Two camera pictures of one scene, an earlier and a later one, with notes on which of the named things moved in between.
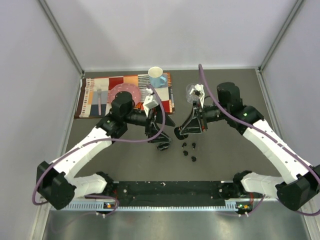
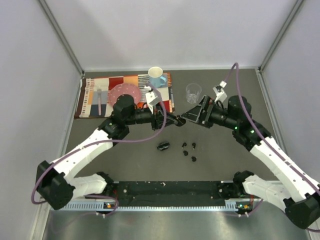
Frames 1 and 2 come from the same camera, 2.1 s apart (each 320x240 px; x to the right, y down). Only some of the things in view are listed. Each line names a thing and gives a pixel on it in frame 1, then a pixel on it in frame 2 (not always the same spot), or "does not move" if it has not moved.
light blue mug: [156, 80] does not move
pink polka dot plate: [135, 93] does not move
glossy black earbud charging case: [177, 131] → [182, 122]
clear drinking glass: [194, 97] does not move
